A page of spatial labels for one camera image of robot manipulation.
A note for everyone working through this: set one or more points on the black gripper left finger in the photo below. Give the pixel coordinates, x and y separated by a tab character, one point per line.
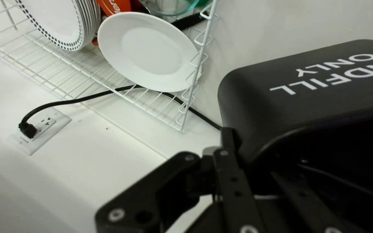
233	181

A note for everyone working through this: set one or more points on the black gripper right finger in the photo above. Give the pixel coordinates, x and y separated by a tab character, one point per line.
307	207

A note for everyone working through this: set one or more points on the black landfill only bin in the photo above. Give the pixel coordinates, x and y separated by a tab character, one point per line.
316	111

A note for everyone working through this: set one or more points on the plain white plate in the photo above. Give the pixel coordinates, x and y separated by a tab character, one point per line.
148	52

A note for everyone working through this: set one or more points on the orange box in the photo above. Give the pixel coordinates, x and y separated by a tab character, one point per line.
117	5

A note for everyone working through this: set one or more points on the white plate dotted rim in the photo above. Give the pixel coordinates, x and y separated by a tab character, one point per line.
92	17
52	21

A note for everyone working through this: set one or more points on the white wall outlet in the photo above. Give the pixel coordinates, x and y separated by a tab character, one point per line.
48	123

